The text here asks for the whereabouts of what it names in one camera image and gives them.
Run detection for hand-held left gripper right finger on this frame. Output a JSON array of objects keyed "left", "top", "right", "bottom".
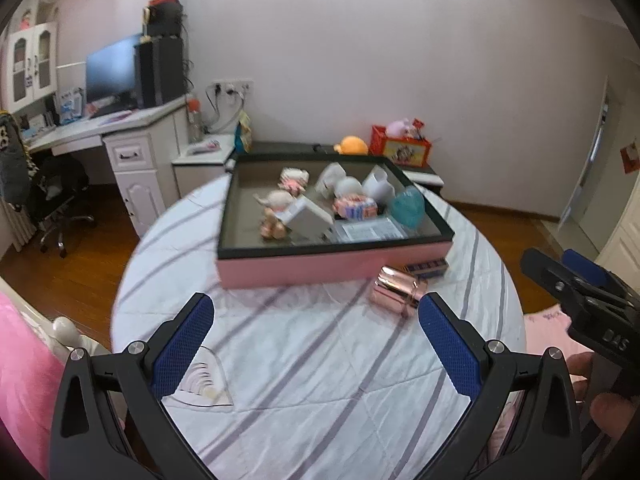
[{"left": 415, "top": 291, "right": 583, "bottom": 480}]

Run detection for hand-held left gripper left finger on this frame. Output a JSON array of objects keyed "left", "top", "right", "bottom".
[{"left": 49, "top": 291, "right": 217, "bottom": 480}]

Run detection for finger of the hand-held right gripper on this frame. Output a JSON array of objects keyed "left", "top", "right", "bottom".
[
  {"left": 561, "top": 248, "right": 640, "bottom": 309},
  {"left": 520, "top": 248, "right": 601, "bottom": 312}
]

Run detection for rose gold metal cylinder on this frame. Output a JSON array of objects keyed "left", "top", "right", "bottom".
[{"left": 369, "top": 266, "right": 430, "bottom": 317}]

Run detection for pink box with dark rim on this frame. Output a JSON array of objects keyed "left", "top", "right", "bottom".
[{"left": 216, "top": 152, "right": 456, "bottom": 290}]

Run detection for round-headed doll figurine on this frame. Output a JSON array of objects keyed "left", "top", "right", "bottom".
[{"left": 252, "top": 189, "right": 296, "bottom": 213}]

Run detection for person's right hand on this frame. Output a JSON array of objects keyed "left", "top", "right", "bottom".
[{"left": 567, "top": 351, "right": 633, "bottom": 441}]

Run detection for white door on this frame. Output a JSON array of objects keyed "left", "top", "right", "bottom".
[
  {"left": 557, "top": 76, "right": 612, "bottom": 233},
  {"left": 595, "top": 200, "right": 640, "bottom": 281}
]

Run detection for pink printed quilt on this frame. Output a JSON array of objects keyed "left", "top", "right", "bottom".
[{"left": 522, "top": 305, "right": 576, "bottom": 361}]

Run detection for small striped box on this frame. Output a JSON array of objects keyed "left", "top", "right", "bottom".
[{"left": 404, "top": 256, "right": 448, "bottom": 281}]

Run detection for clear plastic case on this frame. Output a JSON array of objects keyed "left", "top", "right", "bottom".
[{"left": 332, "top": 220, "right": 406, "bottom": 242}]

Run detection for pale peach figurine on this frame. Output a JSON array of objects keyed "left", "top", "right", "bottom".
[{"left": 259, "top": 207, "right": 287, "bottom": 241}]

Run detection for white desk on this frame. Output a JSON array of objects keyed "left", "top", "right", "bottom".
[{"left": 22, "top": 95, "right": 193, "bottom": 238}]

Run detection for black and white low cabinet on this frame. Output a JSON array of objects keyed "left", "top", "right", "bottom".
[{"left": 225, "top": 141, "right": 446, "bottom": 196}]

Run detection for pink pillow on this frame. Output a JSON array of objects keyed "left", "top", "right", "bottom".
[{"left": 0, "top": 290, "right": 66, "bottom": 480}]

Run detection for small white cabinet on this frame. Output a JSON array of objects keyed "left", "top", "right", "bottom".
[{"left": 171, "top": 132, "right": 238, "bottom": 201}]

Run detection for pink packet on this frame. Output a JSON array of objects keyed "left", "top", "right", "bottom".
[{"left": 332, "top": 195, "right": 378, "bottom": 221}]

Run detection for white cube adapter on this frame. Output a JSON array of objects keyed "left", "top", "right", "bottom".
[{"left": 285, "top": 195, "right": 336, "bottom": 241}]

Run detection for white round cap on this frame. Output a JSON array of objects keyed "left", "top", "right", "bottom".
[{"left": 334, "top": 177, "right": 363, "bottom": 200}]

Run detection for red crate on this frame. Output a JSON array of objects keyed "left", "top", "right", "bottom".
[{"left": 371, "top": 125, "right": 433, "bottom": 168}]

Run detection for pink and white figurine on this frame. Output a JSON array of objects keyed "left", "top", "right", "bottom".
[{"left": 279, "top": 167, "right": 310, "bottom": 196}]

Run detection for white radiator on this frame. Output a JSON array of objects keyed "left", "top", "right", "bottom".
[{"left": 0, "top": 195, "right": 38, "bottom": 253}]

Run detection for black office chair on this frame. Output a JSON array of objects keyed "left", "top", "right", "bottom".
[{"left": 27, "top": 152, "right": 96, "bottom": 258}]

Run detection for clear bottle with orange cap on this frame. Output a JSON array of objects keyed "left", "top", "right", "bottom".
[{"left": 186, "top": 99, "right": 205, "bottom": 143}]

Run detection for orange octopus plush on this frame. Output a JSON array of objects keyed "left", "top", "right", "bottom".
[{"left": 334, "top": 135, "right": 370, "bottom": 156}]

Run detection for yellow snack bag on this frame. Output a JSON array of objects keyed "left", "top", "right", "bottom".
[{"left": 235, "top": 110, "right": 253, "bottom": 153}]

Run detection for grey skull hoodie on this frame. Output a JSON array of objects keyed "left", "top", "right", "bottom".
[{"left": 0, "top": 110, "right": 33, "bottom": 211}]

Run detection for blue and white box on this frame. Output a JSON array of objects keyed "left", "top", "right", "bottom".
[{"left": 59, "top": 87, "right": 83, "bottom": 123}]

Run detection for black computer tower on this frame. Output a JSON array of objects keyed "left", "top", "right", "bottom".
[{"left": 134, "top": 37, "right": 186, "bottom": 108}]

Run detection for black computer monitor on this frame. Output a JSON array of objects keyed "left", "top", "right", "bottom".
[{"left": 85, "top": 34, "right": 143, "bottom": 106}]

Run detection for white hutch cabinet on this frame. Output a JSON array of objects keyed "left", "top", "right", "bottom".
[{"left": 0, "top": 21, "right": 60, "bottom": 113}]

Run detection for black speaker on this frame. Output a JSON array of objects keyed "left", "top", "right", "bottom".
[{"left": 145, "top": 2, "right": 183, "bottom": 38}]

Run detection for red wall decoration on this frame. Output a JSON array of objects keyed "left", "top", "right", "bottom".
[{"left": 620, "top": 140, "right": 640, "bottom": 176}]

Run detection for white bed frame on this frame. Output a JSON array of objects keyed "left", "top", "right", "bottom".
[{"left": 0, "top": 275, "right": 116, "bottom": 361}]

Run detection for black cables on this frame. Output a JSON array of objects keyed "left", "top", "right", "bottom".
[{"left": 205, "top": 85, "right": 248, "bottom": 133}]

